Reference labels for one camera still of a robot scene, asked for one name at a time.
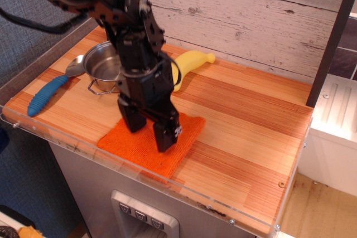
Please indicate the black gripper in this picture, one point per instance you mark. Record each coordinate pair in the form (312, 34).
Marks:
(145, 86)

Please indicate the orange knitted napkin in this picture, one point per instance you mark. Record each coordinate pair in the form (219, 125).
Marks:
(140, 147)

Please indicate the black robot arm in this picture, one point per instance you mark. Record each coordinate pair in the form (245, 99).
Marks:
(118, 17)

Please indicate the clear acrylic table guard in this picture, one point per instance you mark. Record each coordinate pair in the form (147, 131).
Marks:
(239, 167)

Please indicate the yellow toy banana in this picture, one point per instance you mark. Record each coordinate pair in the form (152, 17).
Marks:
(187, 62)

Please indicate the silver dispenser button panel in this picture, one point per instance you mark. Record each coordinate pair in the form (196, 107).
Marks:
(138, 219)

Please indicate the yellow object bottom left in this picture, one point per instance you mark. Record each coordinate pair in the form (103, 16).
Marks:
(29, 232)

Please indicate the white toy appliance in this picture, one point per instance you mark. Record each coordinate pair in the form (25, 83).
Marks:
(329, 153)

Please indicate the steel pot with handles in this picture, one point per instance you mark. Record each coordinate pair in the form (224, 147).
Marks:
(102, 64)

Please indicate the blue handled metal spoon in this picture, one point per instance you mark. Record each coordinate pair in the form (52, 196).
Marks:
(40, 100)

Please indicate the dark vertical post right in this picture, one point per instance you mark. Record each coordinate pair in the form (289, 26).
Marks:
(332, 44)

